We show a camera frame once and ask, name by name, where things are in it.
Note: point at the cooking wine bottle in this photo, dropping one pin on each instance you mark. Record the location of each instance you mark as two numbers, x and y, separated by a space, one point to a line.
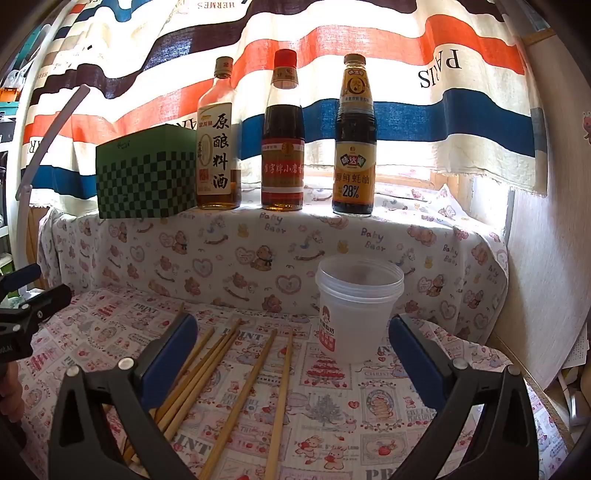
217 152

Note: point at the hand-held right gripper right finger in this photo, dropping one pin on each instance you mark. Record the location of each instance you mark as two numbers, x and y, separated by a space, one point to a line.
415 364

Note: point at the cartoon sticker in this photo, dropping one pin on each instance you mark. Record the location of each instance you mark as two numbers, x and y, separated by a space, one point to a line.
587 127

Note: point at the dark oyster sauce bottle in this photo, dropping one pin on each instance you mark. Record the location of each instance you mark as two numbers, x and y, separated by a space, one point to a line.
353 138

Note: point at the green checkered box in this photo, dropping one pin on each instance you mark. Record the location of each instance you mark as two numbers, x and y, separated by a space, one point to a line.
143 180

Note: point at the bear print cloth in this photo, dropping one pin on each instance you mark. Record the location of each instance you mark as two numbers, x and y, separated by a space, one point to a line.
221 258

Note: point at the translucent plastic cup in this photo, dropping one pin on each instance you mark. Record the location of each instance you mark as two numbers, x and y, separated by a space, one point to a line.
355 318

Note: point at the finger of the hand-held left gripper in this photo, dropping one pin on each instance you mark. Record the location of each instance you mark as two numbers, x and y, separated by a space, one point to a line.
46 302
21 277

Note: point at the white cabinet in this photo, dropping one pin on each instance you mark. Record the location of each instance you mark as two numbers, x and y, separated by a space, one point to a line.
549 254

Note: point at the pink patterned tablecloth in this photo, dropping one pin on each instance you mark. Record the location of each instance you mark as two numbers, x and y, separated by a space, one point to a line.
341 415

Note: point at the striped curtain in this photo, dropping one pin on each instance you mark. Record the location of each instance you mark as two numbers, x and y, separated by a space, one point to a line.
392 41

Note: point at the white desk lamp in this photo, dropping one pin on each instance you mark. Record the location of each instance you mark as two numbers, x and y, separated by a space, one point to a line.
48 138

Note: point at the person's left hand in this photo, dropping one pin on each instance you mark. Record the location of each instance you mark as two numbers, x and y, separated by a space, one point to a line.
10 392

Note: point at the red cap sesame oil bottle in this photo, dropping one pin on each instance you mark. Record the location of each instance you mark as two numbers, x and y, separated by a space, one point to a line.
282 138

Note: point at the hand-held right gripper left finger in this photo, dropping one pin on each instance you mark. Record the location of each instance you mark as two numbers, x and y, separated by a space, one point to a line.
171 360

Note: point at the bundle of wooden chopsticks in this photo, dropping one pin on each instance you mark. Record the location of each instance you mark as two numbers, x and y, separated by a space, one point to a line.
238 406

